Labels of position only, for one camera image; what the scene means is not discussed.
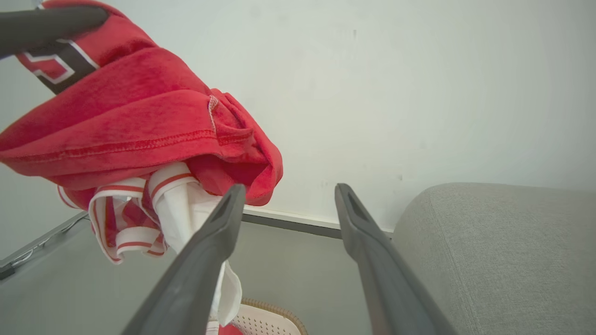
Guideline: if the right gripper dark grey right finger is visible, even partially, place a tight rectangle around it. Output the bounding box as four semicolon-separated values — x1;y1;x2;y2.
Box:
335;183;458;335

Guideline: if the red and white sports jersey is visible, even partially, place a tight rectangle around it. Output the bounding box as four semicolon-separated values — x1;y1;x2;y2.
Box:
0;0;284;335

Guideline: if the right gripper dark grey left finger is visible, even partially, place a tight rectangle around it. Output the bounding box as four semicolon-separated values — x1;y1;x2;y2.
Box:
122;184;246;335

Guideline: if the white laundry basket, wicker rim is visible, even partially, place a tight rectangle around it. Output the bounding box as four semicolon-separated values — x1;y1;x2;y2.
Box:
207;298;308;335

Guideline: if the white and grey baseboard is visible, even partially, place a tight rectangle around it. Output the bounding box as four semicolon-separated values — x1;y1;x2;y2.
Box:
241;206;394;241

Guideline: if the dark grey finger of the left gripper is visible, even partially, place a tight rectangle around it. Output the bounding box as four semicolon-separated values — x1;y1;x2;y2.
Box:
0;6;110;60

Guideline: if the grey fabric sofa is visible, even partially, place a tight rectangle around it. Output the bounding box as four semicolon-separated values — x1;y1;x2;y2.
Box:
391;182;596;335

